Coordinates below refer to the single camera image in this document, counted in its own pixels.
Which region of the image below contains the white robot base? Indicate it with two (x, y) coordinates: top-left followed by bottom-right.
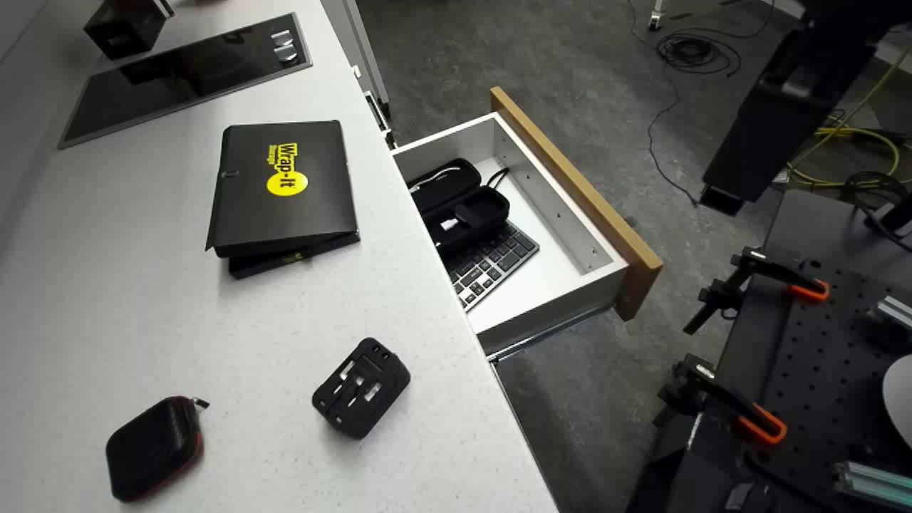
(882, 352), (912, 450)

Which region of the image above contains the white drawer with wooden front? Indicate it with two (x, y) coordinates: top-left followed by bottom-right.
(390, 84), (666, 363)

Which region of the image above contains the black keyboard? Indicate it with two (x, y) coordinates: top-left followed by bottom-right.
(444, 223), (541, 316)

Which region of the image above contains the black open pouch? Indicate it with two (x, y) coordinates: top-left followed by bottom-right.
(421, 186), (512, 256)

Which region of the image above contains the black zippered case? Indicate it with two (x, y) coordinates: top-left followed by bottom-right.
(404, 158), (484, 216)

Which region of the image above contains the black travel adapter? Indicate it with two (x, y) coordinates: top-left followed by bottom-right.
(312, 333), (414, 441)

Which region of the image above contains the black box with yellow logo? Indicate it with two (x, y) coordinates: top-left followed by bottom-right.
(205, 118), (363, 283)

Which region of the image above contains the white cabinet front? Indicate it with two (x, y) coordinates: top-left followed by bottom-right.
(320, 0), (398, 151)

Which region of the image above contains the black orange clamp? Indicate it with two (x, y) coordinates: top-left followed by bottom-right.
(682, 248), (832, 337)
(658, 353), (790, 450)

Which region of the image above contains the black induction cooktop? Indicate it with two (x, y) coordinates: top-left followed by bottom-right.
(56, 13), (313, 151)

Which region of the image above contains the small black pouch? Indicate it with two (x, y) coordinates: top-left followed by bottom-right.
(103, 394), (212, 506)

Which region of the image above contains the black perforated robot table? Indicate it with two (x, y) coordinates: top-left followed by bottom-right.
(626, 186), (912, 513)

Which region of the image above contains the black cube box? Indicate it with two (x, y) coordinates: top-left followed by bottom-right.
(84, 0), (179, 64)

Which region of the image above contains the aluminium profile bar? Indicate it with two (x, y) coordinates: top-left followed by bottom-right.
(832, 460), (912, 513)

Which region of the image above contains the black coiled cable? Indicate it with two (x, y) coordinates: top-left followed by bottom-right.
(654, 30), (743, 81)

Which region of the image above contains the yellow cable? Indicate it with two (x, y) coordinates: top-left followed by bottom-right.
(785, 47), (912, 191)

